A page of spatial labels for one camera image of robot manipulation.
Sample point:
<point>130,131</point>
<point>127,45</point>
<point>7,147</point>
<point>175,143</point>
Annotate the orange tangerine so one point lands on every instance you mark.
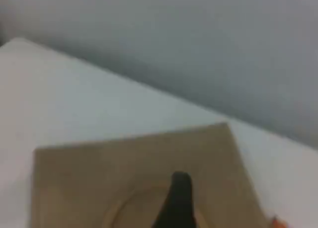
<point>278,223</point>

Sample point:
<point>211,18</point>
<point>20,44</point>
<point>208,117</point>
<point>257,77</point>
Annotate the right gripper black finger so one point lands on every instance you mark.
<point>177,203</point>

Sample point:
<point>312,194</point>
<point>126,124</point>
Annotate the brown jute bag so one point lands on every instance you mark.
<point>124,183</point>

